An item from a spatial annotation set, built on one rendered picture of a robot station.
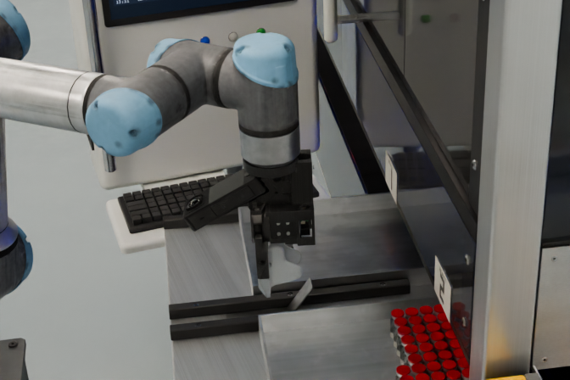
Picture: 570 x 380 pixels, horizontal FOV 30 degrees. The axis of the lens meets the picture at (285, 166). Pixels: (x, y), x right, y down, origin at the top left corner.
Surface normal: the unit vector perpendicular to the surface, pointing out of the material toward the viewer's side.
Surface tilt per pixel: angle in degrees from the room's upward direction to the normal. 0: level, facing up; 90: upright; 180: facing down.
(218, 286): 0
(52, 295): 0
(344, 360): 0
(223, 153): 90
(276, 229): 90
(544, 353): 90
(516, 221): 90
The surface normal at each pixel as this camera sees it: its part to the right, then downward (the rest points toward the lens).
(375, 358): -0.04, -0.88
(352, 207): 0.13, 0.47
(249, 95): -0.49, 0.43
